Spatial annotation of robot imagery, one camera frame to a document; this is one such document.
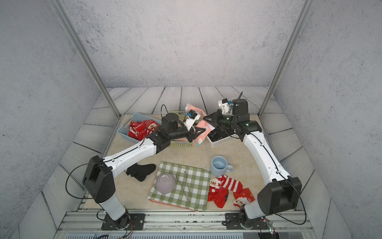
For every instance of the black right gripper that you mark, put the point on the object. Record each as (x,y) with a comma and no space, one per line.
(217,116)

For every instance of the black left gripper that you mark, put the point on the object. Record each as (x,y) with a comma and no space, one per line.
(192,133)

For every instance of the pink sock with blue text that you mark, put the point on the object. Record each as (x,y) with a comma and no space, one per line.
(202,124)

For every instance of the red bear Christmas sock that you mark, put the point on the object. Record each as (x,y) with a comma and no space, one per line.
(140,129)

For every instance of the black sock with blue patch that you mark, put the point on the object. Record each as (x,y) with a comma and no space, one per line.
(140,172)

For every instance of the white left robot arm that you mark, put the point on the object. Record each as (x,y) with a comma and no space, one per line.
(101,172)

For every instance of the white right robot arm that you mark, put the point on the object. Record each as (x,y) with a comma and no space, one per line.
(281,192)

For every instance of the white plastic basket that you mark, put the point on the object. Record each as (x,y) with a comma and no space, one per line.
(218,137)

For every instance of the light green plastic basket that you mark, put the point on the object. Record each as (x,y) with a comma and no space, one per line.
(182,142)

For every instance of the light blue ceramic mug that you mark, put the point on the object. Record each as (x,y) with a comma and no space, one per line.
(219,166)

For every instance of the green white checkered cloth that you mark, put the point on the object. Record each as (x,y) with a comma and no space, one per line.
(191,186)

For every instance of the red white striped Santa sock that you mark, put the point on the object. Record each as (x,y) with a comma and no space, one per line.
(226,183)

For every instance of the lilac ceramic bowl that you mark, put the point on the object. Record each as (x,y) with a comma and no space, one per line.
(165,183)

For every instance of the red Santa sock front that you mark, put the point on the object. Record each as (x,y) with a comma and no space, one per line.
(243,198)

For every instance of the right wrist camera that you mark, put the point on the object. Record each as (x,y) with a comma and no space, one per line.
(225,106)

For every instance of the right aluminium frame post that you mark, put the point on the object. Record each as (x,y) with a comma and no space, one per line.
(304,13)

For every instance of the metal base rail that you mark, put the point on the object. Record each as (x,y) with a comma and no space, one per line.
(177,224)

